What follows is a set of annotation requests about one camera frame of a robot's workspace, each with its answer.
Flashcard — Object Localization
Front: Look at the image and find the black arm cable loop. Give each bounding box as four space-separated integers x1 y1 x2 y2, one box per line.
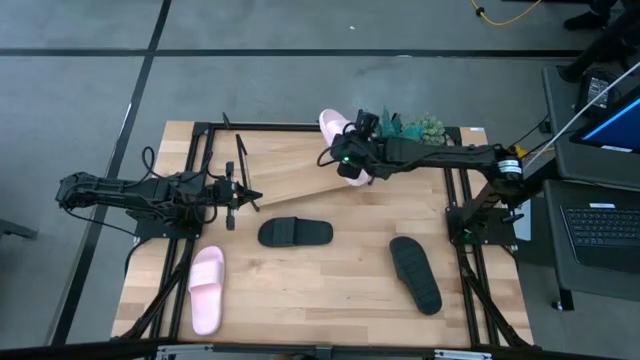
141 145 166 180

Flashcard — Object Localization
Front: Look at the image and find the grey chair leg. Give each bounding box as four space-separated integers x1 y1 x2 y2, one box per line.
0 218 39 241

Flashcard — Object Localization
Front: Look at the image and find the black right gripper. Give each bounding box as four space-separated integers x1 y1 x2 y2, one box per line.
329 112 389 181

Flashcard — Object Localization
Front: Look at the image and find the black floor cable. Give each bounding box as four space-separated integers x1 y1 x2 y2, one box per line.
509 114 556 156

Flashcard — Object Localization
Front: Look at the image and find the black crossbar with silver brackets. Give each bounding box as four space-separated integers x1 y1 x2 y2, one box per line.
0 338 576 360

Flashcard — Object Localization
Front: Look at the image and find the snake plant in white pot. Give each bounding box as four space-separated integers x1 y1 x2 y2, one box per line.
372 105 426 142

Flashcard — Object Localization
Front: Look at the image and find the wooden shelf with black frame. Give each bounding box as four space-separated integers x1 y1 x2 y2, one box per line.
222 110 381 211

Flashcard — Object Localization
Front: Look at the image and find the black power brick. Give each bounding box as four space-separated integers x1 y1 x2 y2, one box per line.
574 69 621 114

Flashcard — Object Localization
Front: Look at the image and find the black laptop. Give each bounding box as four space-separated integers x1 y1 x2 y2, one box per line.
559 202 640 274

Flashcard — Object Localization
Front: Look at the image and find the pink slide sandal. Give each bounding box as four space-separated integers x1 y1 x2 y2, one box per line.
188 245 226 337
318 108 374 188

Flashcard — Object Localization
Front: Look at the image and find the person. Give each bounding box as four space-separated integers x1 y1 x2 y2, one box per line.
557 0 640 84

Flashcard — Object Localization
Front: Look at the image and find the black aluminium table frame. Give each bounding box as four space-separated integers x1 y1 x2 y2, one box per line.
112 119 534 351

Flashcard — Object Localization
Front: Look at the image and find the grey desk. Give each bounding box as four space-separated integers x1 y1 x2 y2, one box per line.
542 62 640 182
543 178 640 311

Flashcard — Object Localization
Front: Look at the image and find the black slide sandal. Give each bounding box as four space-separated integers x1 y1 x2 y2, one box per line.
388 235 444 317
257 216 335 248

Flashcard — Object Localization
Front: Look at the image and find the yellow floor cable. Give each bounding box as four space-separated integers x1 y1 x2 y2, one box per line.
469 0 544 27

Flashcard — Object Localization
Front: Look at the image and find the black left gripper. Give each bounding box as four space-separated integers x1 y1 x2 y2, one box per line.
212 160 264 232

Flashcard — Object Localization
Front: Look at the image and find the computer monitor with blue screen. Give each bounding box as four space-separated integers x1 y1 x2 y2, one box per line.
569 97 640 155

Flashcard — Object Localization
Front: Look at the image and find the bushy green plant patterned pot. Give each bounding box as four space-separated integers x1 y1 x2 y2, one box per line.
407 113 446 147

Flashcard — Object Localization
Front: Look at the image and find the white rod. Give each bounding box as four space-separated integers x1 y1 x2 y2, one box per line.
524 59 640 167

